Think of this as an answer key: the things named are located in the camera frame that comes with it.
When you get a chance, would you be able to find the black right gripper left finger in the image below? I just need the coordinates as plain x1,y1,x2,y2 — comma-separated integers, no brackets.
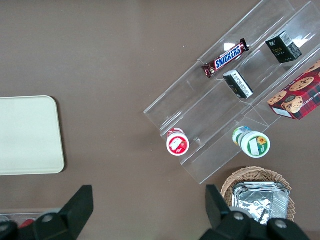
32,184,95,240

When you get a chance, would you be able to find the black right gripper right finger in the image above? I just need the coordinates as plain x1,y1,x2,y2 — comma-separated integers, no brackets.
199,184,251,240

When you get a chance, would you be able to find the aluminium foil tray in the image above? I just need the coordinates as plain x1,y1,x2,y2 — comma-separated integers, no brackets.
241,181,291,192
231,186,291,226

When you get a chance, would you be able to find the light wicker basket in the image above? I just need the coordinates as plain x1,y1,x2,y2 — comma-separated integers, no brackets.
220,166,297,223

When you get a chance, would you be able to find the beige plastic tray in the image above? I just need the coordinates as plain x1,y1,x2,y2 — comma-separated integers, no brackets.
0,95,65,176

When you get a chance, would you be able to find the red cola bottle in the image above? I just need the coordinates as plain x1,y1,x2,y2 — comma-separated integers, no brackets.
18,217,36,229

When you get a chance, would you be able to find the clear acrylic bottle rack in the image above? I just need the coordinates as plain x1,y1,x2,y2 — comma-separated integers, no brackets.
0,211,51,226

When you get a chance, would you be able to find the green sunflower yogurt cup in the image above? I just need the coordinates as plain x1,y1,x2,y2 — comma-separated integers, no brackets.
231,126,271,159

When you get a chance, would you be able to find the red strawberry yogurt cup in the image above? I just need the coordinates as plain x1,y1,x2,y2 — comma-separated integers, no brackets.
166,127,190,156

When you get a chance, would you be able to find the clear acrylic stepped shelf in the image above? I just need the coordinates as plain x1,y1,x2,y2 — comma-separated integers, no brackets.
143,0,320,185

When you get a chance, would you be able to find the black box white label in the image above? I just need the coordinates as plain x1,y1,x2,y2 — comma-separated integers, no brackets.
222,69,255,100

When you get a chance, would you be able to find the red tartan cookie box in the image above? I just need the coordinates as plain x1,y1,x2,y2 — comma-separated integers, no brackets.
266,59,320,121

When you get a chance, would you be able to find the Snickers chocolate bar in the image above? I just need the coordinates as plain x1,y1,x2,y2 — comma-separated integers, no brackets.
201,38,250,79

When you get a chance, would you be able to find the black box gold Face print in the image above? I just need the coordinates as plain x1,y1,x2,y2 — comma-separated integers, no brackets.
264,30,303,65

